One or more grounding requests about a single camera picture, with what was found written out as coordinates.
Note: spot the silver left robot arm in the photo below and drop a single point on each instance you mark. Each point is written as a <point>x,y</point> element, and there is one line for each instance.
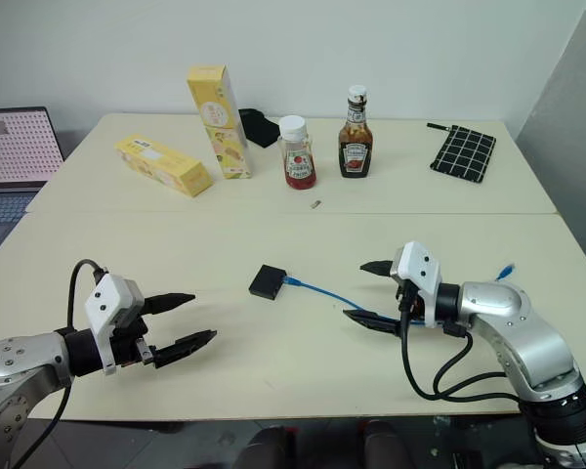
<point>24,371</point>

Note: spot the long yellow carton box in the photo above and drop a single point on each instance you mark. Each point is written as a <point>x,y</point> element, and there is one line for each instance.
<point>161,163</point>

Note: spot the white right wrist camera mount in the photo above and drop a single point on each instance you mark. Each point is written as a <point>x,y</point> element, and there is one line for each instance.
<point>422,268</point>

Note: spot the black white-grid pouch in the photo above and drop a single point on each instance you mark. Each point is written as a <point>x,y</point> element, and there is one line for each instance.
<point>464,154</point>

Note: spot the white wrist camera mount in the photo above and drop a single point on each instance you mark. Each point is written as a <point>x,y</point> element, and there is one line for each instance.
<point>105,298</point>
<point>422,268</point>

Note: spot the small black box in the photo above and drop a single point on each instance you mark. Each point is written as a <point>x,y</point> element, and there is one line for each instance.
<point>267,282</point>

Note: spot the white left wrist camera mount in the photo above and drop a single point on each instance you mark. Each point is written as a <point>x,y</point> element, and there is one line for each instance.
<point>105,298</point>

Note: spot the plain black pouch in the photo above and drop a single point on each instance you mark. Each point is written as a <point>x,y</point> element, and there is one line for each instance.
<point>259,128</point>

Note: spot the tall yellow carton box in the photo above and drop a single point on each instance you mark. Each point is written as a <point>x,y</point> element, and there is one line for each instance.
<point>222,122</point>

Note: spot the dark rounded shape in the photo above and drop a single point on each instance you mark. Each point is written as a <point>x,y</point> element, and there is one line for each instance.
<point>268,449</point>
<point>388,447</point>

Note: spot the small metal connector piece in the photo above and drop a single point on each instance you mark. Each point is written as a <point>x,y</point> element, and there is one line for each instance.
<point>316,203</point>

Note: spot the white-capped red sauce jar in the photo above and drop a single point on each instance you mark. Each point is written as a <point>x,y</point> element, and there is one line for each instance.
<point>299,156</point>

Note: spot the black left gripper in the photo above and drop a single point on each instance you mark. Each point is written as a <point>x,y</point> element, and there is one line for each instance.
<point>129,342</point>

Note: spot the open laptop computer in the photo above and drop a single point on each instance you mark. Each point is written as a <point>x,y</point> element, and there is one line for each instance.
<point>14,146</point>

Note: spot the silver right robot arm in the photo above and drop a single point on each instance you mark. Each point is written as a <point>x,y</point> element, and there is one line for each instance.
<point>522,327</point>

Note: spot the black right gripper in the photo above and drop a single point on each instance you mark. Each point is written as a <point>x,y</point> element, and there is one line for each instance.
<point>414,299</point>

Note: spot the dark Heinz sauce bottle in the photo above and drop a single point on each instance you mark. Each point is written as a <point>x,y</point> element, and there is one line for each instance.
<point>355,146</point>

